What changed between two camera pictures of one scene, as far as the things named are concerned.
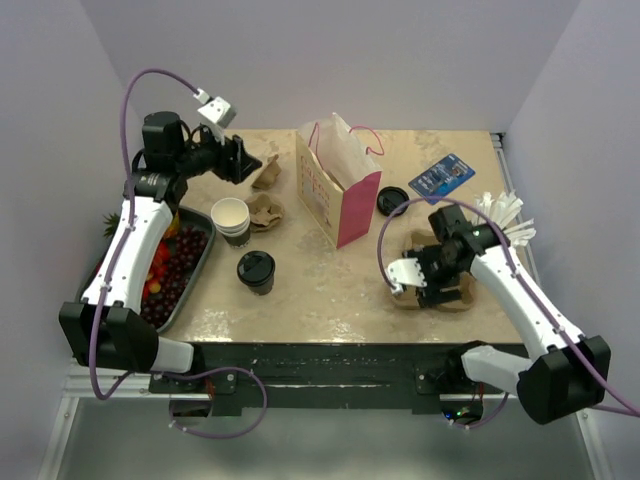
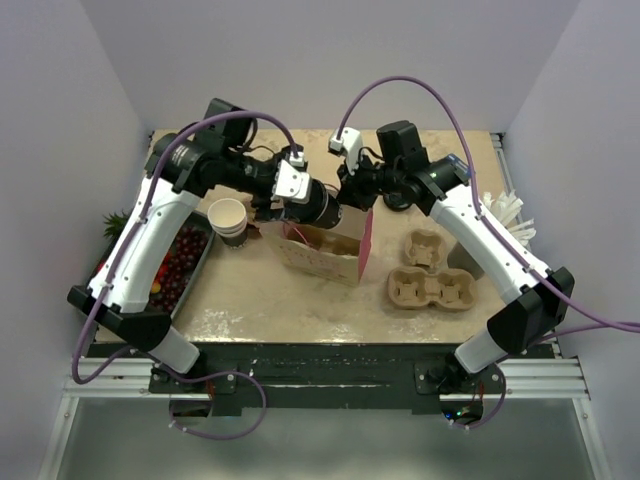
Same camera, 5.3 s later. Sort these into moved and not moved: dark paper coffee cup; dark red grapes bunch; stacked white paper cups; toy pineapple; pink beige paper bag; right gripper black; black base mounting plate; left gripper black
Moved: dark paper coffee cup; left gripper black; pink beige paper bag; right gripper black
Not moved: dark red grapes bunch; black base mounting plate; toy pineapple; stacked white paper cups
